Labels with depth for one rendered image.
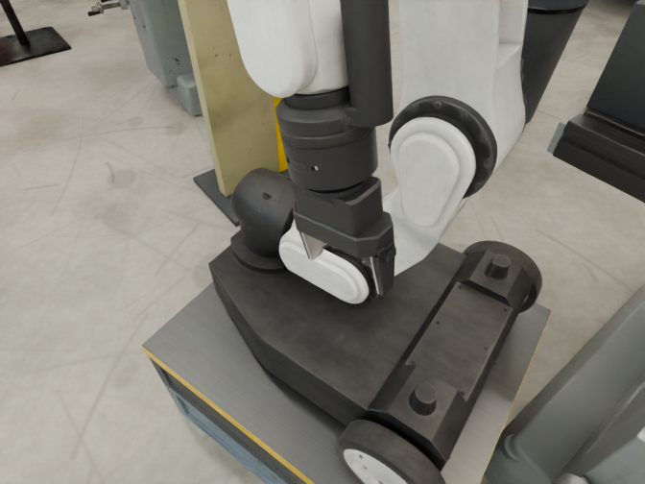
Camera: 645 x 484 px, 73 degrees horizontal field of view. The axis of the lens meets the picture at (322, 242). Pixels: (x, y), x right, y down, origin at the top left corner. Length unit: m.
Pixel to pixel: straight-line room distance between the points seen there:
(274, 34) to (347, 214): 0.17
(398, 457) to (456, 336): 0.27
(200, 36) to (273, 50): 1.36
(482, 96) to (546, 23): 1.94
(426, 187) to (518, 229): 1.52
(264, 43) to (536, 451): 1.16
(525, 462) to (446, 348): 0.49
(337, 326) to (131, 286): 1.10
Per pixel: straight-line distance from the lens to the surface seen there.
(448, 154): 0.54
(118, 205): 2.22
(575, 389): 1.43
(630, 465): 0.90
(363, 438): 0.80
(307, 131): 0.37
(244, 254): 1.02
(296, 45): 0.33
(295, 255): 0.86
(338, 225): 0.43
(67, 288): 1.95
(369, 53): 0.35
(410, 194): 0.60
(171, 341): 1.15
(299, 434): 1.00
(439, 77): 0.56
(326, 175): 0.39
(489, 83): 0.54
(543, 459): 1.31
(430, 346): 0.89
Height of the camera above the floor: 1.34
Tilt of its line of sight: 46 degrees down
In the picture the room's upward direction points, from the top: straight up
